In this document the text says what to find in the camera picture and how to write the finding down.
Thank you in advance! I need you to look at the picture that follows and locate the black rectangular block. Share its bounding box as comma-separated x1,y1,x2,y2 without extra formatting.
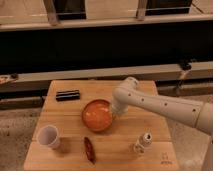
56,90,80,101

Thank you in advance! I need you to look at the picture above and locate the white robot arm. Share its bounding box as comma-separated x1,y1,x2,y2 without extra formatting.
110,77,213,171

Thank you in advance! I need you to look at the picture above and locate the dark red chili pepper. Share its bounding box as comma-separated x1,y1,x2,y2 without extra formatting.
84,137,96,163

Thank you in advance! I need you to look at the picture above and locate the small white bottle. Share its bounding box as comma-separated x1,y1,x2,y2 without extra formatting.
133,132,152,155

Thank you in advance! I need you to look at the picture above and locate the orange ceramic bowl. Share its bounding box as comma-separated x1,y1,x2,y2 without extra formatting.
81,99,113,132

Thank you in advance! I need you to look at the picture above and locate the white paper cup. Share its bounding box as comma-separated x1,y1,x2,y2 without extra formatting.
36,125,60,149

